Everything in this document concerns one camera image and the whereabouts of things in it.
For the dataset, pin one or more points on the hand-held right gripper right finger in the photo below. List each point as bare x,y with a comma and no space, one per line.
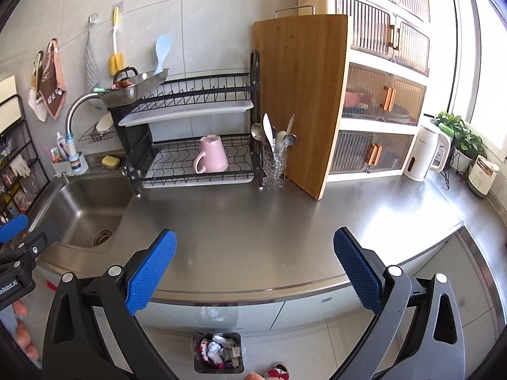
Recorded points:
356,273

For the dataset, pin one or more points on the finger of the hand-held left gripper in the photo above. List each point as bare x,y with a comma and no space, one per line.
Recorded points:
37,241
12,229

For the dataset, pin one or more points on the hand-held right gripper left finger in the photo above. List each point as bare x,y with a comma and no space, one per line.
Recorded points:
152,273

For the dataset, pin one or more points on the grey trash bin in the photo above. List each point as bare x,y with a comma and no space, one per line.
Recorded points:
217,366

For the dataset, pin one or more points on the person's left hand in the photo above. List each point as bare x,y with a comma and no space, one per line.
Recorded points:
21,330

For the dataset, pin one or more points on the steel sink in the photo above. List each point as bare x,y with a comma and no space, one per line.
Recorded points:
79,213

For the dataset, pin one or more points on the white counter cabinet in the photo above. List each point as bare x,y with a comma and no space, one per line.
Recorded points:
317,312

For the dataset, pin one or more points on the white glove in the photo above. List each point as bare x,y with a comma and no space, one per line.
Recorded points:
19,166

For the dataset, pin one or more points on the white sink caddy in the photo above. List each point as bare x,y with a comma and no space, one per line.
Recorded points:
71,168

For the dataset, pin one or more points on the white tube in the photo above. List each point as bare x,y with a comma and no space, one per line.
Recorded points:
60,144

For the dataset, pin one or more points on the white drip tray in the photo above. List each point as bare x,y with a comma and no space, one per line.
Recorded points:
186,113
198,180

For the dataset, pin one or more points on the yellow sponge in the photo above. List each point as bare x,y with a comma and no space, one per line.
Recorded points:
110,161

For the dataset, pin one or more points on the black dish rack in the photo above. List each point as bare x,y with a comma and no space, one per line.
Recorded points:
136,154

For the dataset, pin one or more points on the red white slipper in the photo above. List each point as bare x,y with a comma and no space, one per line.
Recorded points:
276,373

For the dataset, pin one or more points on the glass cutlery holder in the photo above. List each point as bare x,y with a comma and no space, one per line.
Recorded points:
274,168

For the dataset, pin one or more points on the pink cup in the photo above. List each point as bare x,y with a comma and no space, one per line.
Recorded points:
214,154

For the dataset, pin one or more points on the white electric kettle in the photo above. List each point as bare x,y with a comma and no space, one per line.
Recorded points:
424,150

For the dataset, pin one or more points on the steel faucet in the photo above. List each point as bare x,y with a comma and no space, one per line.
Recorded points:
77,105

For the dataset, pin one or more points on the brown pink towel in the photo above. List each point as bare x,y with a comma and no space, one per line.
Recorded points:
53,87

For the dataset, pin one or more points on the white canister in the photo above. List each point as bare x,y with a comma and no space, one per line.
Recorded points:
483,176

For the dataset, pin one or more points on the thin straw brush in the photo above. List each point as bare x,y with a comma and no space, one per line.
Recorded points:
291,123

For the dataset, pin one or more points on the large metal spoon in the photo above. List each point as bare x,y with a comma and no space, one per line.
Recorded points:
256,131

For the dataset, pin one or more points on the green potted plant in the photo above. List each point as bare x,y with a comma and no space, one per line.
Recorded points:
461,134

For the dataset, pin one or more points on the grey hanging cloth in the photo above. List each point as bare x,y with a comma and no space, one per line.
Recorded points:
93,71

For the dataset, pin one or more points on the steel colander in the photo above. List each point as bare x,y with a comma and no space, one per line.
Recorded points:
134,87

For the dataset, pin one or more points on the wooden cutting board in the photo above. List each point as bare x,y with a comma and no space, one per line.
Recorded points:
301,99

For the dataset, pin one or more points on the white storage cabinet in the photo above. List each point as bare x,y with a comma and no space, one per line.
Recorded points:
380,87

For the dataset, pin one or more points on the yellow sponge brush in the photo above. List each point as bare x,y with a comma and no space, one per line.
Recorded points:
116,61

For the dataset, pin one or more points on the blue rice paddle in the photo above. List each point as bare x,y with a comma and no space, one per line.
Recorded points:
162,49

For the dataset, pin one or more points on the window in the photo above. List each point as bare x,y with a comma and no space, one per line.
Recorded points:
491,47

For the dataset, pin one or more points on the wall hook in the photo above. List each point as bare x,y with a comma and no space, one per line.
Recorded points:
93,18

